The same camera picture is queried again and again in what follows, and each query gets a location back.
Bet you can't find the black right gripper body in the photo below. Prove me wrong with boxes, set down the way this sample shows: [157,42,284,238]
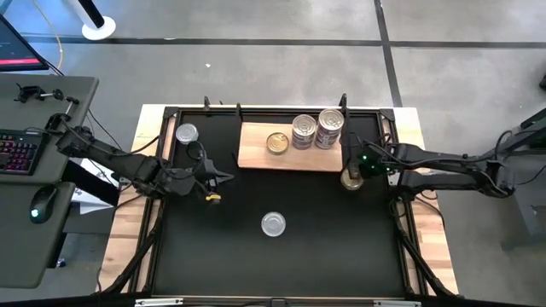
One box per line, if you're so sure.
[357,148,392,178]

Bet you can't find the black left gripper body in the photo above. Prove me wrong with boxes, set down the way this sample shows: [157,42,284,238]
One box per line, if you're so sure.
[170,160,214,196]

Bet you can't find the gold seafood can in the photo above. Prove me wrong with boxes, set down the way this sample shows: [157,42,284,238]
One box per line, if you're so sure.
[265,131,290,156]
[340,167,365,192]

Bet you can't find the wooden shelf black brackets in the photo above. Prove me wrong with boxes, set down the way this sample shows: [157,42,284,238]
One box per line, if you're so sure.
[231,101,349,173]

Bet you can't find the silver lid seafood can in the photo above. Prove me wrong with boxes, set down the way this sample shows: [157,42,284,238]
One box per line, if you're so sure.
[175,122,200,145]
[260,211,288,238]

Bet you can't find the black table mat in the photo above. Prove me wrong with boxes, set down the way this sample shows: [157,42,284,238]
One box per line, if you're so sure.
[152,109,405,298]

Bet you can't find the white paper sheet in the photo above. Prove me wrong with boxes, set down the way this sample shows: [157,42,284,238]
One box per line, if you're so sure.
[70,156,119,216]

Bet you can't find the black desk clamp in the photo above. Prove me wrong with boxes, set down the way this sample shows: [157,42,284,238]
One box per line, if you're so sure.
[14,83,65,104]
[44,96,81,129]

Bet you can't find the black computer mouse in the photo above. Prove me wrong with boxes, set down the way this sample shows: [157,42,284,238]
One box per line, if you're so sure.
[28,184,59,225]

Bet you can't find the dark metal stand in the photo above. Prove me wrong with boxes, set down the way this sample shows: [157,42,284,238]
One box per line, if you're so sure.
[468,108,546,251]

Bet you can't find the backlit black keyboard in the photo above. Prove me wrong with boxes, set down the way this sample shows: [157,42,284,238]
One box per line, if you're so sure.
[0,129,49,177]

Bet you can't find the grey side desk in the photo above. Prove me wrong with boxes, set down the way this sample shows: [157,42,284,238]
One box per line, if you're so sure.
[0,72,101,290]

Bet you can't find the black pole white base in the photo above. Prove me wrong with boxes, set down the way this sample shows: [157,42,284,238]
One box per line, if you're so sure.
[69,0,118,42]

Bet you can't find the black computer monitor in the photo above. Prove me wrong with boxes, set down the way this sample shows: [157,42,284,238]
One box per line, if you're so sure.
[0,14,50,72]

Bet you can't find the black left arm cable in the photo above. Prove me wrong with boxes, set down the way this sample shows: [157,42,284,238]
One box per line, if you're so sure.
[59,119,214,201]

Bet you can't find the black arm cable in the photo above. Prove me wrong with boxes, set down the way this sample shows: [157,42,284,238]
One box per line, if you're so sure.
[59,119,214,201]
[349,130,514,201]

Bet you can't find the silver metal bracket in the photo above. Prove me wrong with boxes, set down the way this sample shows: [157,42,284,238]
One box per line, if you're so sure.
[135,298,184,307]
[373,299,422,307]

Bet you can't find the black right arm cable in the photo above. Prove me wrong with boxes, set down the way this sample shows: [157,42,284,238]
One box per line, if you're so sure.
[349,130,514,201]

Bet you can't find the yellow floor cable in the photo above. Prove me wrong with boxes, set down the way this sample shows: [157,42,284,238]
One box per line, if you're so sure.
[30,0,65,72]

